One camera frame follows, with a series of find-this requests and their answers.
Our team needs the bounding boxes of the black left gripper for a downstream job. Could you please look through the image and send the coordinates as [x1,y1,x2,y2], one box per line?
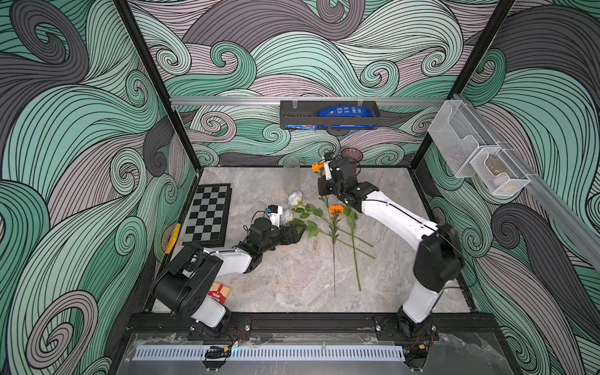
[258,225,305,256]

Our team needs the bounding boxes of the orange marigold flower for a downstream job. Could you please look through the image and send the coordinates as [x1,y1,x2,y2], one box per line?
[312,159,362,292]
[329,205,345,295]

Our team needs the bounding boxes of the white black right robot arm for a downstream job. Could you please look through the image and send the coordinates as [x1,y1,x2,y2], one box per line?
[312,154,464,339]

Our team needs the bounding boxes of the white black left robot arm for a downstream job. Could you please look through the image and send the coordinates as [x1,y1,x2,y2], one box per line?
[150,217,307,340]

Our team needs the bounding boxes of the purple glass vase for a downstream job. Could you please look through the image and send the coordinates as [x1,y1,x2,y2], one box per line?
[341,148,363,175]

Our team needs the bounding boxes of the clear glass vase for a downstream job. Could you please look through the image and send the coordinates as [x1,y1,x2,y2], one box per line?
[282,156,301,195]

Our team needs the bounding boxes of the black white chessboard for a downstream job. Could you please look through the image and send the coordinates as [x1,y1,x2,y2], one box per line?
[181,184,232,248]

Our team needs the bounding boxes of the red yellow small box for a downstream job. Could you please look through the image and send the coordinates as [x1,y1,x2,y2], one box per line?
[208,282,231,304]

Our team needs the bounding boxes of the blue package in basket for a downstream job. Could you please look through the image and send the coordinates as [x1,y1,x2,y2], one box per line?
[317,106,373,118]

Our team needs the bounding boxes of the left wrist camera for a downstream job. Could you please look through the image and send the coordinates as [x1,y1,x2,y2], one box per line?
[266,205,284,228]

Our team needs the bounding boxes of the black wall shelf basket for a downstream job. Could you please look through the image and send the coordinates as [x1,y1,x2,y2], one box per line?
[280,99,381,130]

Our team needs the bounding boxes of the white perforated front rail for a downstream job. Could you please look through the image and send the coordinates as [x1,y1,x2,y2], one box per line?
[132,345,406,363]

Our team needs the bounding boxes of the clear mesh wall bin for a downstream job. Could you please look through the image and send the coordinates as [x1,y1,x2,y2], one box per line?
[428,100,484,178]

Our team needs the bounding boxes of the small clear wall bin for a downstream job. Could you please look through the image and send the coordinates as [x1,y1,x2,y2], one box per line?
[470,146,531,197]

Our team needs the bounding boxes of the aluminium wall rail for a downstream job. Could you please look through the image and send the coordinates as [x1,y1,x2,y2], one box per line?
[169,95,451,109]

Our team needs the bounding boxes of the black frame post left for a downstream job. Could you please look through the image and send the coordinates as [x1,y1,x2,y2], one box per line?
[113,0,203,174]

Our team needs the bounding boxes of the black frame post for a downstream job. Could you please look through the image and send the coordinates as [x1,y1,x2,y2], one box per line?
[409,0,517,170]
[113,0,203,174]

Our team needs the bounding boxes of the black frame post right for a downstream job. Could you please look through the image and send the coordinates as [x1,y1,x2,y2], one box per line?
[409,0,517,170]

